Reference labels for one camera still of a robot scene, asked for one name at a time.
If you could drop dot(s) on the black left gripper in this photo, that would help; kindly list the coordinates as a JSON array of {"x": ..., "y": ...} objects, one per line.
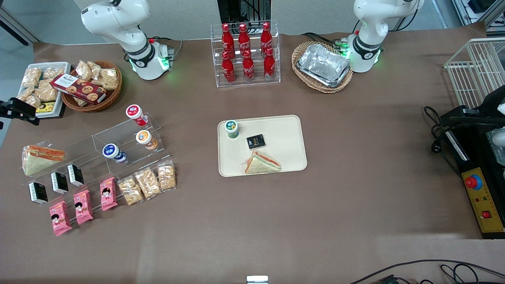
[{"x": 490, "y": 103}]

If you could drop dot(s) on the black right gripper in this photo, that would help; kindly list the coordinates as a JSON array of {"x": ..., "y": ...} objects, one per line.
[{"x": 19, "y": 108}]

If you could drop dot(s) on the green gum bottle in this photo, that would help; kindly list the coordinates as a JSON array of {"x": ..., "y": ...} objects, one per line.
[{"x": 232, "y": 129}]

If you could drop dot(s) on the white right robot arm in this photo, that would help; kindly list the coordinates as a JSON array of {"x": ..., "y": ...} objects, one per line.
[{"x": 118, "y": 23}]

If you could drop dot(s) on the red gum bottle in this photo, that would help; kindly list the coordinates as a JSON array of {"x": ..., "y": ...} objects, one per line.
[{"x": 136, "y": 113}]

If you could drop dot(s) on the beige plastic tray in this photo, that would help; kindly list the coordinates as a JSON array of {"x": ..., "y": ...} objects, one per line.
[{"x": 284, "y": 134}]

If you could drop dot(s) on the clear cereal snack bag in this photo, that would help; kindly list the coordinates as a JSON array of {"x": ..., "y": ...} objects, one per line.
[
  {"x": 148, "y": 183},
  {"x": 95, "y": 70},
  {"x": 46, "y": 91},
  {"x": 33, "y": 101},
  {"x": 83, "y": 70},
  {"x": 108, "y": 79},
  {"x": 131, "y": 191},
  {"x": 167, "y": 176},
  {"x": 53, "y": 72},
  {"x": 25, "y": 94},
  {"x": 31, "y": 77}
]

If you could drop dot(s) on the yellow black packet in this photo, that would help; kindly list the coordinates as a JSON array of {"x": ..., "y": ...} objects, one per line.
[{"x": 46, "y": 107}]

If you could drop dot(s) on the wrapped triangle sandwich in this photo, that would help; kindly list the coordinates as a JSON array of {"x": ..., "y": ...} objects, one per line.
[
  {"x": 262, "y": 163},
  {"x": 39, "y": 159}
]

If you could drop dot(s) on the white rectangular bin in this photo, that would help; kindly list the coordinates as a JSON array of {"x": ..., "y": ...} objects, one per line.
[{"x": 59, "y": 65}]

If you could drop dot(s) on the red cookie box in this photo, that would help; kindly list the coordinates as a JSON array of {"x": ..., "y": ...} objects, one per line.
[{"x": 79, "y": 88}]

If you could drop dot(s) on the clear acrylic stepped stand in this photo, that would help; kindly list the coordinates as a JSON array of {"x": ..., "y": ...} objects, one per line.
[{"x": 86, "y": 152}]

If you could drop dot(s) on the black yellow control box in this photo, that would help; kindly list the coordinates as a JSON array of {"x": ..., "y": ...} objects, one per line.
[{"x": 483, "y": 197}]

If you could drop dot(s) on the small black box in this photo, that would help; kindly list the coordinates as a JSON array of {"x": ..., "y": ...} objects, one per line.
[
  {"x": 38, "y": 193},
  {"x": 75, "y": 175},
  {"x": 59, "y": 183}
]

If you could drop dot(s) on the dark metal pole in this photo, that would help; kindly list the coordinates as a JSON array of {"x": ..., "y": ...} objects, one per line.
[{"x": 17, "y": 27}]

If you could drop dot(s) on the dark brown wicker basket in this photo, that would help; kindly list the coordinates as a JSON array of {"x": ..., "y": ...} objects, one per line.
[{"x": 112, "y": 96}]

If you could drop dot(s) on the pink snack packet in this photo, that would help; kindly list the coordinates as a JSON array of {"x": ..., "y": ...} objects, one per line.
[
  {"x": 83, "y": 207},
  {"x": 108, "y": 194},
  {"x": 60, "y": 218}
]

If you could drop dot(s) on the stacked aluminium foil trays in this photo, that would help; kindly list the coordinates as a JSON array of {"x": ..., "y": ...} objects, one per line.
[{"x": 323, "y": 65}]

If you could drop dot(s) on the light wicker basket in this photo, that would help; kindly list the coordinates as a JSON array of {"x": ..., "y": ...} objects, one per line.
[{"x": 303, "y": 81}]

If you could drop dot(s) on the red cola bottle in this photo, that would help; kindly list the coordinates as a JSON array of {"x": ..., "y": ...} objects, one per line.
[
  {"x": 269, "y": 67},
  {"x": 244, "y": 37},
  {"x": 248, "y": 69},
  {"x": 266, "y": 35},
  {"x": 228, "y": 71},
  {"x": 227, "y": 37}
]

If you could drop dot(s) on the black square packet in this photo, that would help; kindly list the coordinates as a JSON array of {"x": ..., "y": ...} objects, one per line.
[{"x": 256, "y": 141}]

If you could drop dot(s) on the clear acrylic bottle rack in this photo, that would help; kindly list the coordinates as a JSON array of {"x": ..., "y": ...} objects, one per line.
[{"x": 256, "y": 81}]

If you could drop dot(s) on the black equipment stand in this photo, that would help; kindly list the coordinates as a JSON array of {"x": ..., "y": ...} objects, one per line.
[{"x": 236, "y": 10}]

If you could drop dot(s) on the small white device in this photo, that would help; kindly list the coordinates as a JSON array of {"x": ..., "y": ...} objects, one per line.
[{"x": 257, "y": 279}]

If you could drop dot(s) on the aluminium frame profile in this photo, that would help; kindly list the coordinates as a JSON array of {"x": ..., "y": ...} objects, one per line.
[{"x": 479, "y": 14}]

